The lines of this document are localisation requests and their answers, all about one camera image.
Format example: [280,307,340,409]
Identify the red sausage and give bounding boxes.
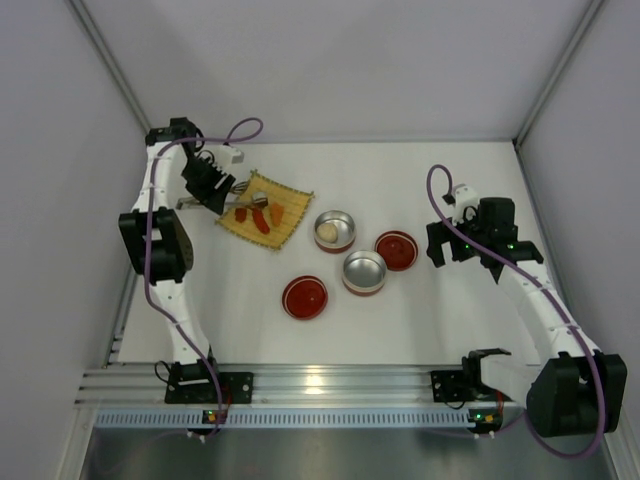
[252,208,270,235]

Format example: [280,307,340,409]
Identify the orange fried piece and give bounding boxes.
[269,202,285,227]

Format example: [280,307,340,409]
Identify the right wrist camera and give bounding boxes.
[443,184,480,226]

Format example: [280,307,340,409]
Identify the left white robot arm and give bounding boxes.
[118,117,243,365]

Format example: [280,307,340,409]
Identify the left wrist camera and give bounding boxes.
[217,145,244,166]

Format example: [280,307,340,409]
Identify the rice ball with seaweed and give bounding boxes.
[252,191,269,208]

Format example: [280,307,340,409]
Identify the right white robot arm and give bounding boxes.
[426,188,627,438]

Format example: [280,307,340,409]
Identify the near steel red bowl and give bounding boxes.
[342,250,387,296]

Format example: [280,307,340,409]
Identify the red lid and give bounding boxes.
[373,230,419,272]
[281,275,329,321]

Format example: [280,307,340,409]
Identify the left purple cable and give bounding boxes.
[142,117,266,441]

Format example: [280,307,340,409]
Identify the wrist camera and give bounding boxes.
[443,184,480,226]
[217,145,244,166]

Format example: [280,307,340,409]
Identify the right red lid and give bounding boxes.
[373,230,419,272]

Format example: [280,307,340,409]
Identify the left red lid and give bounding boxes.
[281,275,329,321]

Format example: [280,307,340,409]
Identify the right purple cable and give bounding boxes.
[427,163,609,459]

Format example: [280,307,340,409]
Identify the metal tongs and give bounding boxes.
[176,181,255,209]

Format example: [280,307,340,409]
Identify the slotted cable duct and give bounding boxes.
[94,407,475,429]

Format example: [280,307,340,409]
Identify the bamboo mat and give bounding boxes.
[216,170,314,251]

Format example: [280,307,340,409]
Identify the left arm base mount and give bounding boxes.
[164,360,254,405]

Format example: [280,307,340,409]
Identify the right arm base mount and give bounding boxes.
[430,348,511,405]

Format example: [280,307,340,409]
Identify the purple cable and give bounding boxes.
[142,117,266,441]
[427,163,609,459]

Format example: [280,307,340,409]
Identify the round white bun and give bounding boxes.
[316,222,339,244]

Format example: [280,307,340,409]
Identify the steel red bowl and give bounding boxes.
[342,250,387,296]
[313,210,357,254]

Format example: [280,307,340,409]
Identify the far steel red bowl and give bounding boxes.
[313,210,357,254]

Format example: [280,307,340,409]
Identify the aluminium rail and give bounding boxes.
[74,363,544,409]

